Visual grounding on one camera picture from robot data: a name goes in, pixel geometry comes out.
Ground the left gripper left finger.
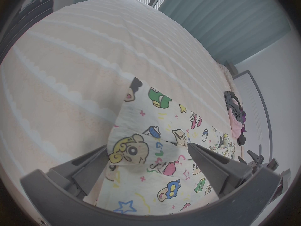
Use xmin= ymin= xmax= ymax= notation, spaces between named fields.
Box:
xmin=48 ymin=145 xmax=111 ymax=199

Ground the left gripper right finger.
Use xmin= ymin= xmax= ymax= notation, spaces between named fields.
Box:
xmin=187 ymin=142 xmax=252 ymax=196

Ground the white printed pyjama garment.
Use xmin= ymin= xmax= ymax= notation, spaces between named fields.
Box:
xmin=95 ymin=77 xmax=236 ymax=216

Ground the pile of clothes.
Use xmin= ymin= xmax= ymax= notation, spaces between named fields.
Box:
xmin=223 ymin=91 xmax=247 ymax=146

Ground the bed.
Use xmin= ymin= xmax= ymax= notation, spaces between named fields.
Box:
xmin=0 ymin=0 xmax=238 ymax=211

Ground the white grey-framed door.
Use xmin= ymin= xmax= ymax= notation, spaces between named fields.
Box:
xmin=233 ymin=70 xmax=274 ymax=159

